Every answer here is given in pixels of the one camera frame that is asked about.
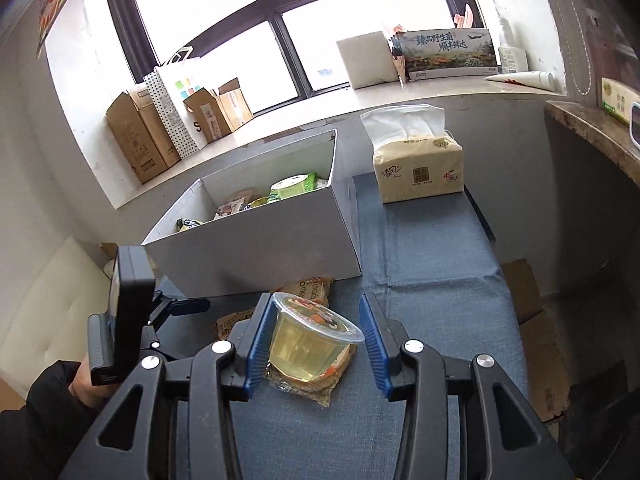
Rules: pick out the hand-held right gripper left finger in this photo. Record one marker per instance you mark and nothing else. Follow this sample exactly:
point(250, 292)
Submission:
point(257, 355)

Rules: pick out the small cardboard box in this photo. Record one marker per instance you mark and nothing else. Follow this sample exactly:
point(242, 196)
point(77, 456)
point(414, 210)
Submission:
point(235, 110)

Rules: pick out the blue tablecloth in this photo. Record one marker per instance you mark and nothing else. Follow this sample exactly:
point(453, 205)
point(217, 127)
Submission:
point(430, 270)

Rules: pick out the white leather sofa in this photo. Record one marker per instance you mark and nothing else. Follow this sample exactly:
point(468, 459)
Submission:
point(45, 310)

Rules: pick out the small cardboard piece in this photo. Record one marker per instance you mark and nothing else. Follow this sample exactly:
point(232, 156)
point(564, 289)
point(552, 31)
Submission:
point(107, 249)

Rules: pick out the tall brown cardboard box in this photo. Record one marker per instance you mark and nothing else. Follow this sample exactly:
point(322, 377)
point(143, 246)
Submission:
point(145, 140)

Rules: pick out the white storage box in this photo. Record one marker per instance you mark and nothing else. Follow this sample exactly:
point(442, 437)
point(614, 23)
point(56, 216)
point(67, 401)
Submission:
point(250, 255)

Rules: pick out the long white snack bag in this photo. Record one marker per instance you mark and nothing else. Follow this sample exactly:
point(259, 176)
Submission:
point(300, 185)

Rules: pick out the pink paper piece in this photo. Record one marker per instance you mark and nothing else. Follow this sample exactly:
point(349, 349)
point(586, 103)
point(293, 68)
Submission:
point(398, 29)
point(464, 16)

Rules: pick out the open cardboard box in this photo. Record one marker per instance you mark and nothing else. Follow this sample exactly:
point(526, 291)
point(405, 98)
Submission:
point(207, 120)

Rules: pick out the brown snack packet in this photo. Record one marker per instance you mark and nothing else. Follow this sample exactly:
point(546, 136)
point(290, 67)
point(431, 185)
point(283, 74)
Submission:
point(235, 322)

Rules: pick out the white device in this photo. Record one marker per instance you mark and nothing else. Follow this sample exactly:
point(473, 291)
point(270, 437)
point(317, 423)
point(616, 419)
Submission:
point(635, 125)

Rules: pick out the white tube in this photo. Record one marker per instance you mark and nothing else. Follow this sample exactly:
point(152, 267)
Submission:
point(522, 80)

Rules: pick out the flattened cardboard box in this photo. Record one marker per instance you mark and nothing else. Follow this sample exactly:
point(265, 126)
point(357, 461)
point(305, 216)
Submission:
point(542, 360)

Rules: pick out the printed landscape box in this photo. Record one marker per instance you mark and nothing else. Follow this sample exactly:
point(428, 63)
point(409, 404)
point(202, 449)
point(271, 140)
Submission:
point(450, 55)

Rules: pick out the person's left hand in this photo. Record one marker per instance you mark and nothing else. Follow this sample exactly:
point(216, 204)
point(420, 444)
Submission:
point(82, 385)

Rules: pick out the person's left forearm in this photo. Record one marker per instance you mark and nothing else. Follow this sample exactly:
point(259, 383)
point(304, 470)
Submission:
point(40, 425)

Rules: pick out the white polka dot paper bag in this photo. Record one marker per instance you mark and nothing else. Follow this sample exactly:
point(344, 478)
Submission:
point(167, 105)

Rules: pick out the dark framed window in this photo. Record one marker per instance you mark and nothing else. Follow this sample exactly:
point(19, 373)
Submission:
point(280, 25)

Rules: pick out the marble counter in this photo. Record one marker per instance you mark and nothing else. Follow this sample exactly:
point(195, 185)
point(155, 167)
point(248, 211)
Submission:
point(590, 130)

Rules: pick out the wall poster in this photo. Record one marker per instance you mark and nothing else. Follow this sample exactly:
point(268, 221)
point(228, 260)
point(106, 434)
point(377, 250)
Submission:
point(57, 5)

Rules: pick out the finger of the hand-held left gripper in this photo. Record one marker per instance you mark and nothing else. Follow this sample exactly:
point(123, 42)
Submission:
point(190, 305)
point(165, 346)

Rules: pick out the clear wrapped snack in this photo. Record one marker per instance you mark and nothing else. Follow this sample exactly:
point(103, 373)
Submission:
point(320, 385)

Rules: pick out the white lotion bottle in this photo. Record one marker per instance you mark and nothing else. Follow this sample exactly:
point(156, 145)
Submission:
point(511, 52)

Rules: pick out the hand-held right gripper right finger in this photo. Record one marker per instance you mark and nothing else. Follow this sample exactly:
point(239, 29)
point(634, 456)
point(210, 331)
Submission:
point(375, 355)

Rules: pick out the clear jelly cup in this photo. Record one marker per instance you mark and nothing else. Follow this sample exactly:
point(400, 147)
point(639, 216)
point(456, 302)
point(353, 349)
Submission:
point(300, 345)

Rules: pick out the beige tissue pack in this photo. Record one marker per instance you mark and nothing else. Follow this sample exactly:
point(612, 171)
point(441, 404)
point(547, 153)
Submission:
point(420, 175)

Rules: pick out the green tissue box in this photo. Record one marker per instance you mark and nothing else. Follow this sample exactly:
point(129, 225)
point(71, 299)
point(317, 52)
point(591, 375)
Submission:
point(617, 102)

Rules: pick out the orange snack packet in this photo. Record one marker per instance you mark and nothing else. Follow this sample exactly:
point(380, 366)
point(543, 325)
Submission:
point(312, 290)

